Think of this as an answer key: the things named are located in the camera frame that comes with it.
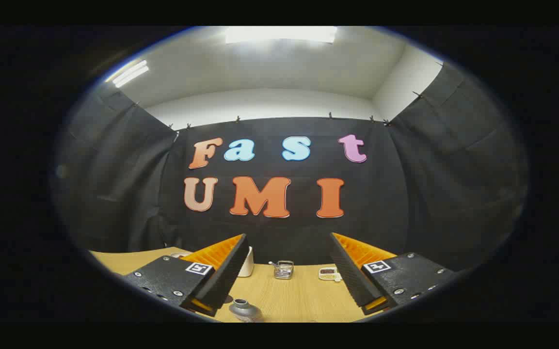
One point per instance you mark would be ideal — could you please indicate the white divided snack tray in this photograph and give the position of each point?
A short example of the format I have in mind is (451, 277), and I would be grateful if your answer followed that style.
(328, 274)

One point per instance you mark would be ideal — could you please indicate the silver juice bottle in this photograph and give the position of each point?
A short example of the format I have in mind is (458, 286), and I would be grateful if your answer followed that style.
(244, 310)

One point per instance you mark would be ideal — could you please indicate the large ceiling light panel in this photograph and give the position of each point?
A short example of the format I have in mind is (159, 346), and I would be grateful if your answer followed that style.
(281, 34)

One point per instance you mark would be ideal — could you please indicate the narrow ceiling light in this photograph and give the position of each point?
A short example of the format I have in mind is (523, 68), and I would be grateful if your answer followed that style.
(129, 73)

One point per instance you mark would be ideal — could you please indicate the white toaster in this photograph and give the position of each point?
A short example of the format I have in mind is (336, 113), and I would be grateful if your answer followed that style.
(246, 264)

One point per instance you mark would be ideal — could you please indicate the wooden table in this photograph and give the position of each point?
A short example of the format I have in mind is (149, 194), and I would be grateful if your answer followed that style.
(298, 300)

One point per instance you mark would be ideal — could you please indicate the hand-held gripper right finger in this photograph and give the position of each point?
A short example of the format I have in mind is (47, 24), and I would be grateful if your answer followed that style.
(352, 271)

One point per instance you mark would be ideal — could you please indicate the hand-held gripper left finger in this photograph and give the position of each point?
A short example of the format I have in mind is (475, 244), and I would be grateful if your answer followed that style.
(226, 271)

